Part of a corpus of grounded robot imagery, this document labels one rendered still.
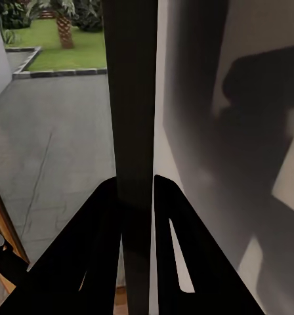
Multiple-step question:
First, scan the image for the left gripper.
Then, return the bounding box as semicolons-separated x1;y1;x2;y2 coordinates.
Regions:
3;257;29;287

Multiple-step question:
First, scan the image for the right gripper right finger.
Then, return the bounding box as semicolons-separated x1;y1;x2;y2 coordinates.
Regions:
154;175;265;315

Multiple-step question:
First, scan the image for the poster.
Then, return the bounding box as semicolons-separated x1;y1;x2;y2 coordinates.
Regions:
102;0;158;315

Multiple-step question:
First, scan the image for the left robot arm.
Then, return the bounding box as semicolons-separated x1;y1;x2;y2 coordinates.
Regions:
0;233;35;287

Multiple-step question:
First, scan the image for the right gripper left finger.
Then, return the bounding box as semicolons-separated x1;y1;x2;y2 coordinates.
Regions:
0;177;121;315

